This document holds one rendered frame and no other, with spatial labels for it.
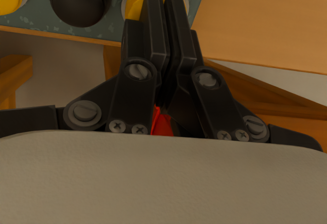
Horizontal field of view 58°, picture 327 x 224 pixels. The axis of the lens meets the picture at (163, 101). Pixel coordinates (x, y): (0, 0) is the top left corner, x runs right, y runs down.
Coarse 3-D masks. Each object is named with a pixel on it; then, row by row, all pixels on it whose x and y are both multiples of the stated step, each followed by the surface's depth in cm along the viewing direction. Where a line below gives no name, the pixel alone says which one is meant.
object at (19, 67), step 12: (0, 60) 84; (12, 60) 86; (24, 60) 90; (0, 72) 69; (12, 72) 77; (24, 72) 90; (0, 84) 68; (12, 84) 77; (0, 96) 68; (12, 96) 83; (0, 108) 80; (12, 108) 84
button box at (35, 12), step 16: (32, 0) 13; (48, 0) 14; (112, 0) 14; (192, 0) 14; (0, 16) 14; (16, 16) 14; (32, 16) 14; (48, 16) 14; (112, 16) 14; (192, 16) 15; (64, 32) 15; (80, 32) 15; (96, 32) 15; (112, 32) 15
